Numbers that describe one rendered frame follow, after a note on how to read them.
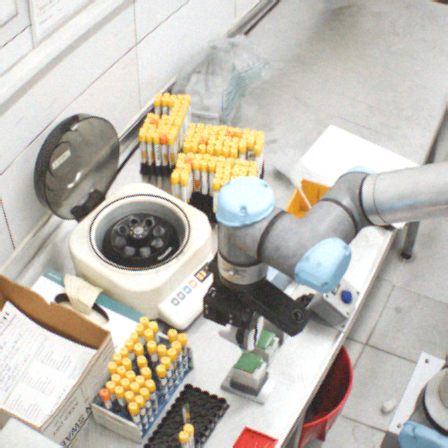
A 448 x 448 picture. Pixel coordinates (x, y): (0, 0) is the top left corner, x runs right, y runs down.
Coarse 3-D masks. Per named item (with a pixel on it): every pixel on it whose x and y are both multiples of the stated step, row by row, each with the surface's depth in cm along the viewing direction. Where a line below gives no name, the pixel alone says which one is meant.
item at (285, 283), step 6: (270, 270) 143; (276, 270) 143; (270, 276) 142; (276, 276) 144; (282, 276) 147; (276, 282) 145; (282, 282) 148; (288, 282) 152; (294, 282) 153; (282, 288) 150; (288, 288) 152; (294, 288) 152; (288, 294) 151
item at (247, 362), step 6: (246, 354) 132; (252, 354) 132; (240, 360) 132; (246, 360) 131; (252, 360) 131; (258, 360) 131; (234, 366) 131; (240, 366) 130; (246, 366) 130; (252, 366) 130; (258, 366) 130; (252, 372) 129
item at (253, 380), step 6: (264, 366) 132; (234, 372) 132; (240, 372) 131; (246, 372) 130; (258, 372) 131; (264, 372) 134; (234, 378) 133; (240, 378) 132; (246, 378) 131; (252, 378) 130; (258, 378) 131; (246, 384) 133; (252, 384) 132; (258, 384) 133
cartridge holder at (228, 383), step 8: (232, 368) 138; (232, 376) 136; (264, 376) 134; (224, 384) 136; (232, 384) 134; (240, 384) 133; (264, 384) 135; (272, 384) 136; (240, 392) 135; (248, 392) 134; (256, 392) 132; (264, 392) 134; (256, 400) 134; (264, 400) 133
